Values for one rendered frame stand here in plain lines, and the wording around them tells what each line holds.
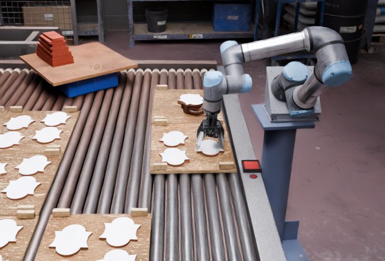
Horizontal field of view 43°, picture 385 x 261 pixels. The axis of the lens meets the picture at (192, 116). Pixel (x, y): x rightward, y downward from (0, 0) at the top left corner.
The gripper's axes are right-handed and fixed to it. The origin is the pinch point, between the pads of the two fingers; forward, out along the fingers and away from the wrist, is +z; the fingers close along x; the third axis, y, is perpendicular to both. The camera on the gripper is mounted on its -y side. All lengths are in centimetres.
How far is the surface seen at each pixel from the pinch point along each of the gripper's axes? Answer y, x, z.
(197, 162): 10.6, -6.1, 0.9
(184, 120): -28.5, -9.8, 2.5
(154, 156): 5.1, -23.7, 1.1
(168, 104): -46.4, -17.8, 3.2
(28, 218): 46, -66, -1
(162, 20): -441, -22, 83
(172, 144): -3.0, -16.0, 0.3
